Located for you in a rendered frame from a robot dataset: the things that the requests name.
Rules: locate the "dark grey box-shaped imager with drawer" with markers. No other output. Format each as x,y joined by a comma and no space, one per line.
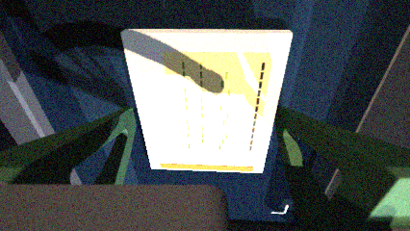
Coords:
348,65

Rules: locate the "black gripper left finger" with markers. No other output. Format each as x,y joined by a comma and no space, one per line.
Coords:
50,160

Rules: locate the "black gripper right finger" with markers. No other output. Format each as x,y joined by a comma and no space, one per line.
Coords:
375,176

